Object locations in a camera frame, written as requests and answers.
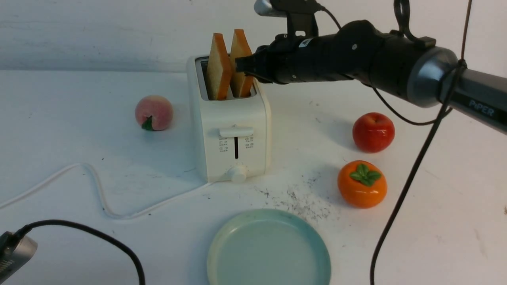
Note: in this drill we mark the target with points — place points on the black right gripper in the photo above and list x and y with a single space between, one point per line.
284 61

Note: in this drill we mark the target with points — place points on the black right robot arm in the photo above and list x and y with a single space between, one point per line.
387 62

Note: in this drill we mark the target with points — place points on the white toaster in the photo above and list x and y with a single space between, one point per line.
232 137

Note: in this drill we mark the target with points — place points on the pink peach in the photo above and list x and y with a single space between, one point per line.
154 113

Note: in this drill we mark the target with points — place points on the red apple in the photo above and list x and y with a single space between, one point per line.
373 132

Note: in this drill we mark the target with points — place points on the orange persimmon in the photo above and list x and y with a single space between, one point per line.
362 184

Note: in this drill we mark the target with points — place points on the light green plate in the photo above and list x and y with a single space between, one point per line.
268 247

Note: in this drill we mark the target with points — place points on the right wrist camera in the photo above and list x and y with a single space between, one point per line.
300 15

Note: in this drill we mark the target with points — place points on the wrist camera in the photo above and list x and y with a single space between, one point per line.
14 254
300 15

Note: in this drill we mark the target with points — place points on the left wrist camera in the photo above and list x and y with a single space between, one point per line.
14 254

